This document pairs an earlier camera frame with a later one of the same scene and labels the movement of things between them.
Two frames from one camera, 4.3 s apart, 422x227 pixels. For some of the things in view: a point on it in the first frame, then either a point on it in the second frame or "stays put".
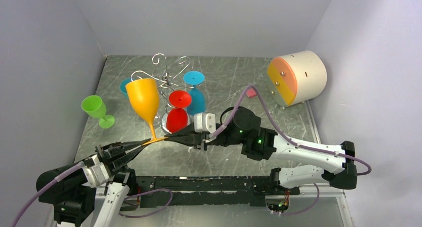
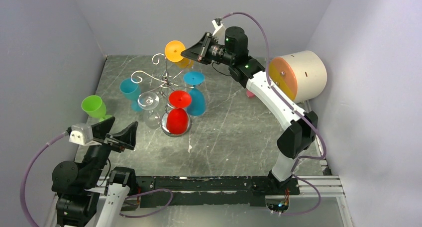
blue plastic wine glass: x=197 y=105 stays put
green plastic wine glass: x=96 y=108 stays put
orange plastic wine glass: x=144 y=95 to x=172 y=50
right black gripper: x=196 y=139 to x=199 y=51
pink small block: x=251 y=93 stays put
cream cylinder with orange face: x=297 y=77 stays put
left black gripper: x=114 y=155 to x=125 y=138
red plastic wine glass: x=177 y=117 stays put
